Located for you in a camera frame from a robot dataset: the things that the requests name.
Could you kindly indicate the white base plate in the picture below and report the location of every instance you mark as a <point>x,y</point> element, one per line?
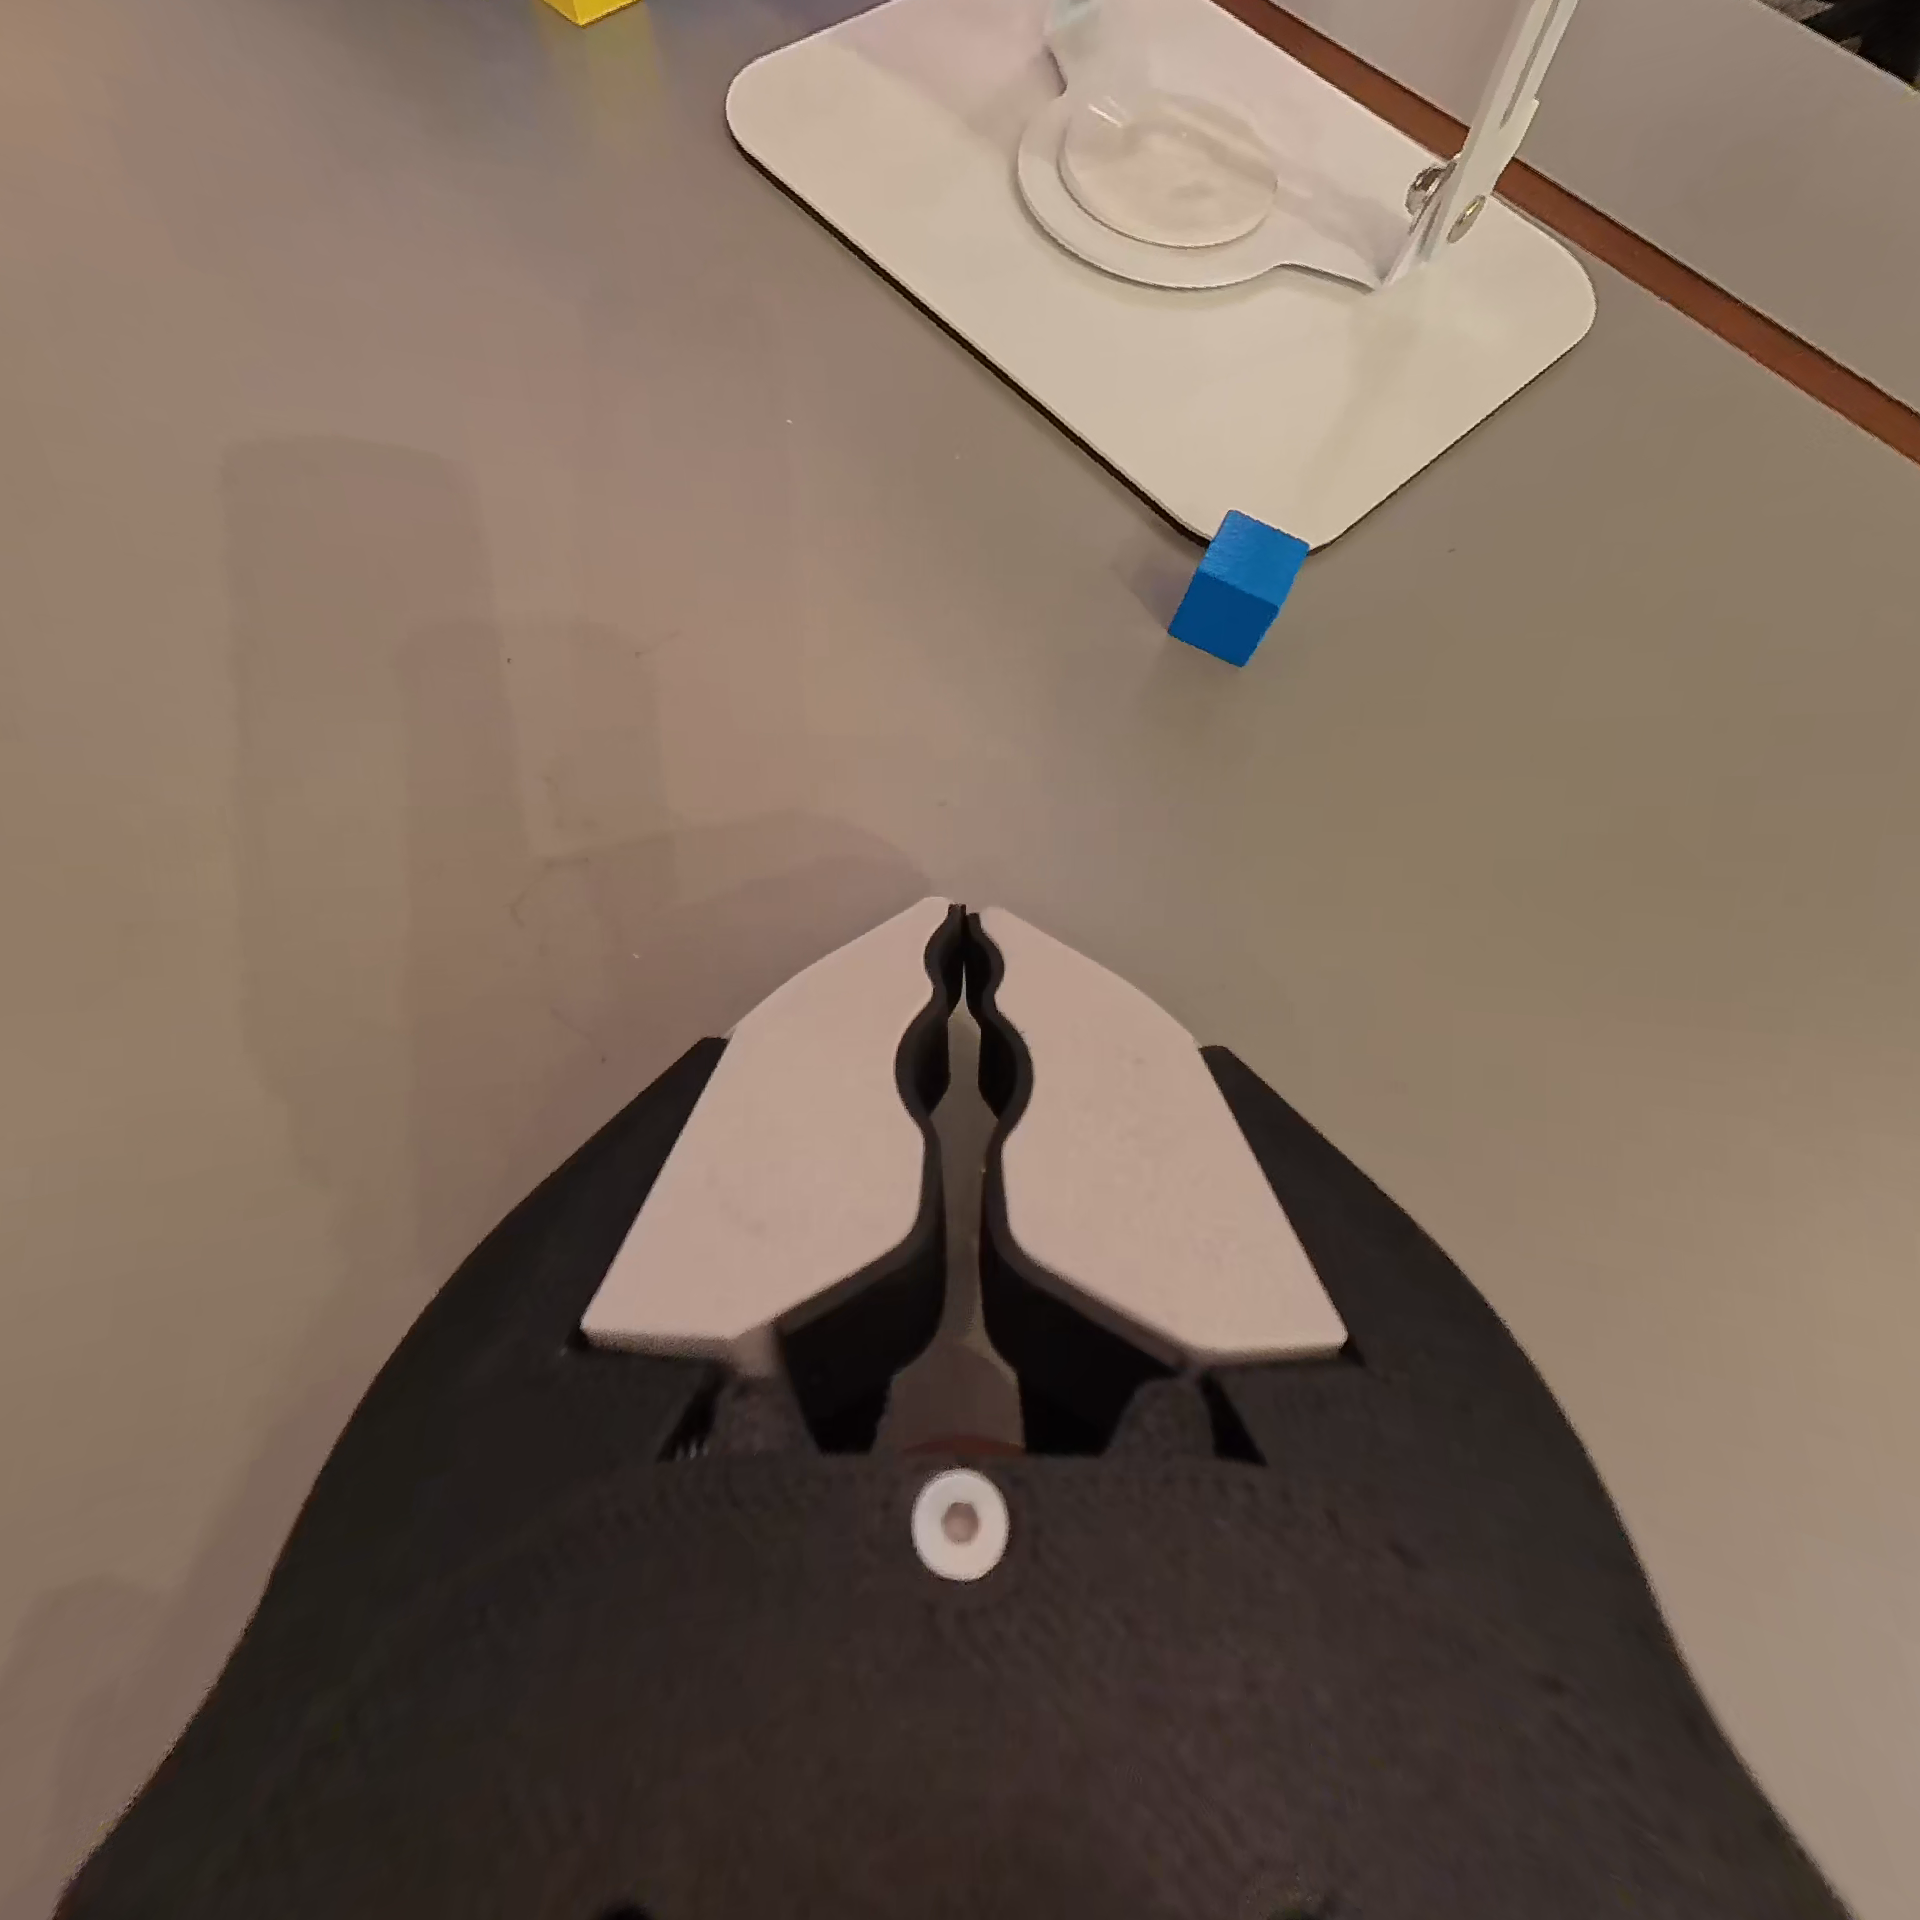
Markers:
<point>930,194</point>

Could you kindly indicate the small blue cube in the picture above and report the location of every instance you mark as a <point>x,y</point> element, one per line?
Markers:
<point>1230,599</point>

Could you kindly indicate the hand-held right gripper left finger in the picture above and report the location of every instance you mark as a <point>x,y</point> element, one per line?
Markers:
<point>779,1170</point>

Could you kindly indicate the yellow block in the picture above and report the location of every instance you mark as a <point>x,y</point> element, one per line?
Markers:
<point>588,10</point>

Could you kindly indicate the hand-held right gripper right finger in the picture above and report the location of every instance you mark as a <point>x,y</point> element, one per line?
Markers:
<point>1142,1185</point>

